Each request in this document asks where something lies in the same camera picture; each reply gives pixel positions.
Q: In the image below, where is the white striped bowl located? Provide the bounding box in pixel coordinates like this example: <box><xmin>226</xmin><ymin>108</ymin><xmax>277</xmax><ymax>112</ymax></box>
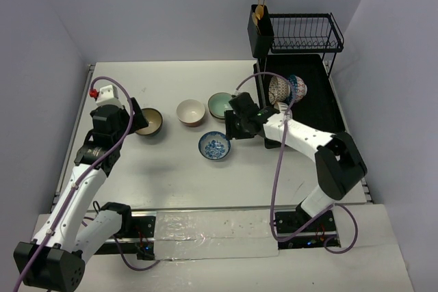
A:
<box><xmin>274</xmin><ymin>102</ymin><xmax>289</xmax><ymax>113</ymax></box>

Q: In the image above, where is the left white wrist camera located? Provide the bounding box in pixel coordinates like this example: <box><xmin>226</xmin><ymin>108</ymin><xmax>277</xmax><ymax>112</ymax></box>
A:
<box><xmin>89</xmin><ymin>84</ymin><xmax>122</xmax><ymax>108</ymax></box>

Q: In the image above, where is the black cutlery holder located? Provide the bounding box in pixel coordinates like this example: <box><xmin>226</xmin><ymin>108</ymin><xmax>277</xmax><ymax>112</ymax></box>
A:
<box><xmin>247</xmin><ymin>4</ymin><xmax>274</xmax><ymax>59</ymax></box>

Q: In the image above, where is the brown lattice pattern bowl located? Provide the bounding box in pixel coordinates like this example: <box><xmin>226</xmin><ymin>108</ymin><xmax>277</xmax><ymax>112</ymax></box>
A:
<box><xmin>268</xmin><ymin>77</ymin><xmax>291</xmax><ymax>105</ymax></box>

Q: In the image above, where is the brown beige bowl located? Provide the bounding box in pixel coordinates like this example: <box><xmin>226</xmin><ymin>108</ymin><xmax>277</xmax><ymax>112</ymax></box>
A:
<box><xmin>136</xmin><ymin>107</ymin><xmax>163</xmax><ymax>137</ymax></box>

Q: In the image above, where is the mint green bowl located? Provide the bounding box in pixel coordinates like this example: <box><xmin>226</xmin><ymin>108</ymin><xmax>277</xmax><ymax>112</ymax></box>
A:
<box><xmin>207</xmin><ymin>92</ymin><xmax>233</xmax><ymax>123</ymax></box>

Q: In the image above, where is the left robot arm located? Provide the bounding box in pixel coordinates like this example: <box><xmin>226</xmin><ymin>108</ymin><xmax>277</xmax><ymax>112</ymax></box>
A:
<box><xmin>13</xmin><ymin>96</ymin><xmax>148</xmax><ymax>291</ymax></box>

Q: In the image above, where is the blue geometric pattern bowl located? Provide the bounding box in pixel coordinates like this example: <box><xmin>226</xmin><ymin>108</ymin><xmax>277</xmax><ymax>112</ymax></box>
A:
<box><xmin>286</xmin><ymin>75</ymin><xmax>307</xmax><ymax>103</ymax></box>

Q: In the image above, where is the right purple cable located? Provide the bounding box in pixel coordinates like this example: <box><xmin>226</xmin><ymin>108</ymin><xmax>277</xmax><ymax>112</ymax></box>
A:
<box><xmin>234</xmin><ymin>72</ymin><xmax>359</xmax><ymax>254</ymax></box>

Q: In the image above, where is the black dish rack tray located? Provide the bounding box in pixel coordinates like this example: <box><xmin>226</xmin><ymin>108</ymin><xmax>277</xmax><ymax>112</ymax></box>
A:
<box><xmin>253</xmin><ymin>54</ymin><xmax>346</xmax><ymax>133</ymax></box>

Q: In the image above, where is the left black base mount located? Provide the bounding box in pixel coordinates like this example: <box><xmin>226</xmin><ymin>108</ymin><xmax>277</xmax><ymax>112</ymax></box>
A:
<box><xmin>96</xmin><ymin>213</ymin><xmax>156</xmax><ymax>261</ymax></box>

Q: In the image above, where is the blue floral bowl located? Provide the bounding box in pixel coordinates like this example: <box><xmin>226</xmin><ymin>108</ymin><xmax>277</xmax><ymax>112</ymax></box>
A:
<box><xmin>198</xmin><ymin>131</ymin><xmax>231</xmax><ymax>161</ymax></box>

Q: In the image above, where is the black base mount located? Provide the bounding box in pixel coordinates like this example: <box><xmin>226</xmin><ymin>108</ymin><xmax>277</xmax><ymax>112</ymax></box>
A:
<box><xmin>274</xmin><ymin>210</ymin><xmax>341</xmax><ymax>250</ymax></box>
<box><xmin>96</xmin><ymin>213</ymin><xmax>156</xmax><ymax>261</ymax></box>

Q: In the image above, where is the white red bowl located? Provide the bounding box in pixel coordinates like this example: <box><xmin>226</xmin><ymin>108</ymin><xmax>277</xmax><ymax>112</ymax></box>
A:
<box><xmin>176</xmin><ymin>99</ymin><xmax>205</xmax><ymax>127</ymax></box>

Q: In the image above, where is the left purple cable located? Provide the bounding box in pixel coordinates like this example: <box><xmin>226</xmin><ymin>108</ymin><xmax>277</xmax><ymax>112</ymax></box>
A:
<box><xmin>12</xmin><ymin>76</ymin><xmax>135</xmax><ymax>291</ymax></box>

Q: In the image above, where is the gold spoon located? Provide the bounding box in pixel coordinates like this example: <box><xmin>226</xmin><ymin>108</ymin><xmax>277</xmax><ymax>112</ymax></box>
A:
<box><xmin>251</xmin><ymin>5</ymin><xmax>264</xmax><ymax>35</ymax></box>

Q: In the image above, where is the white taped sheet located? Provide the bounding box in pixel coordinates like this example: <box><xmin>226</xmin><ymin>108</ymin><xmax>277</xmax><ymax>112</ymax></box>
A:
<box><xmin>154</xmin><ymin>209</ymin><xmax>279</xmax><ymax>261</ymax></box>

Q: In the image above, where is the purple cable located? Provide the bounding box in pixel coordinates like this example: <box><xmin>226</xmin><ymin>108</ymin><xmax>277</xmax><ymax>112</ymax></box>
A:
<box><xmin>12</xmin><ymin>76</ymin><xmax>135</xmax><ymax>291</ymax></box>
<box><xmin>234</xmin><ymin>72</ymin><xmax>359</xmax><ymax>254</ymax></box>

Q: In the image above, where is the black wire upper rack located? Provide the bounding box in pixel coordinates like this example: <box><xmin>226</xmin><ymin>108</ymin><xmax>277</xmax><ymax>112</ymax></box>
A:
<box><xmin>268</xmin><ymin>13</ymin><xmax>344</xmax><ymax>55</ymax></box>

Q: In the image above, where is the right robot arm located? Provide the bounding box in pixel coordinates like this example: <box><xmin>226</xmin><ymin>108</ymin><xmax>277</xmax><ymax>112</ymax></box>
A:
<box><xmin>224</xmin><ymin>92</ymin><xmax>368</xmax><ymax>231</ymax></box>

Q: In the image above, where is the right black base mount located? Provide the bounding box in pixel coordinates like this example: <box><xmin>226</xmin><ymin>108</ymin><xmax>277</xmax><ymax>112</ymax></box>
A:
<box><xmin>274</xmin><ymin>210</ymin><xmax>341</xmax><ymax>250</ymax></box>

